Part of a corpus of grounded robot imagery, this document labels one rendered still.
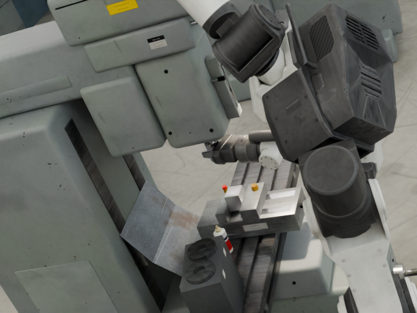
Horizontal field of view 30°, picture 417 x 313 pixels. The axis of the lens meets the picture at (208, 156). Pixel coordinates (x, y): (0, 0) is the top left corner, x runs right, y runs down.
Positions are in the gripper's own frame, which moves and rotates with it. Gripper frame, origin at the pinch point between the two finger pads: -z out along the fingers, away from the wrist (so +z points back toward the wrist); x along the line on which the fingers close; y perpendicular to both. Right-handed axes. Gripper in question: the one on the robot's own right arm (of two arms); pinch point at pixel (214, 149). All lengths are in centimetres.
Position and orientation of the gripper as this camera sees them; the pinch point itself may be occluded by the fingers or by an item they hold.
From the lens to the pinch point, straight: 249.8
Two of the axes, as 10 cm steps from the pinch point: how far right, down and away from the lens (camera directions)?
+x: -4.8, 5.8, -6.6
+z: 8.0, -0.2, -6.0
